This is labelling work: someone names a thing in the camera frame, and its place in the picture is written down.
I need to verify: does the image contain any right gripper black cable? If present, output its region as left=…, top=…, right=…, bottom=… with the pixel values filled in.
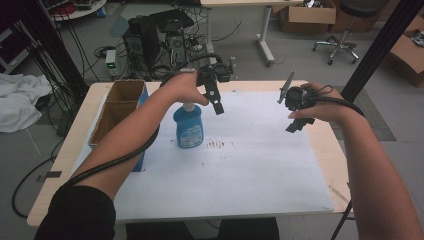
left=306, top=84, right=366, bottom=118

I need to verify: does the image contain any office chair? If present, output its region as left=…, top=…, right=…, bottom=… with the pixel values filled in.
left=311, top=0, right=387, bottom=66

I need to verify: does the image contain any grey power supply unit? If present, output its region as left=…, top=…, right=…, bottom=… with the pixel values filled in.
left=105, top=49, right=119, bottom=80

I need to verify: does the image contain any person's left hand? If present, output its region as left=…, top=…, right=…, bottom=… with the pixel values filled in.
left=162, top=71, right=210, bottom=108

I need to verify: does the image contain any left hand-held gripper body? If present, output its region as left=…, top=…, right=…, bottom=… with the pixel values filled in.
left=195, top=56, right=236, bottom=88

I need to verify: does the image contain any black sleeve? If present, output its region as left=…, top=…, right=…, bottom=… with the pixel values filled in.
left=33, top=183, right=117, bottom=240

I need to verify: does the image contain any white cloth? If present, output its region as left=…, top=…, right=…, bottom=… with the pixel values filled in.
left=0, top=72, right=53, bottom=134

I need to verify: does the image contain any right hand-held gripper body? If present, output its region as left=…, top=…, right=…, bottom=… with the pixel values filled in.
left=277, top=69, right=318, bottom=113

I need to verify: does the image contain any black metal stand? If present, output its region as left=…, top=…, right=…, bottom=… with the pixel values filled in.
left=13, top=0, right=90, bottom=101
left=339, top=0, right=424, bottom=104

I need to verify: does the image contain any blue detergent bottle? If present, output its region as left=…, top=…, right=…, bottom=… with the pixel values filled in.
left=172, top=102, right=205, bottom=149

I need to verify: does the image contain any black computer tower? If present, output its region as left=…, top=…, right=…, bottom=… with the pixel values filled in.
left=121, top=9, right=196, bottom=80

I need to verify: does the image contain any brown cardboard box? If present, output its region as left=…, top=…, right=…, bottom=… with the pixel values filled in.
left=384, top=14, right=424, bottom=89
left=271, top=0, right=338, bottom=34

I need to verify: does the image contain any white desk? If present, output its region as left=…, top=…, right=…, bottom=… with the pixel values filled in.
left=199, top=0, right=305, bottom=67

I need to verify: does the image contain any person's right hand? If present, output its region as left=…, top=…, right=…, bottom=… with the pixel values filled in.
left=287, top=82, right=355, bottom=124

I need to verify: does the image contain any blue cardboard box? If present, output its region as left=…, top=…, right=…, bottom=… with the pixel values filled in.
left=87, top=79, right=150, bottom=173

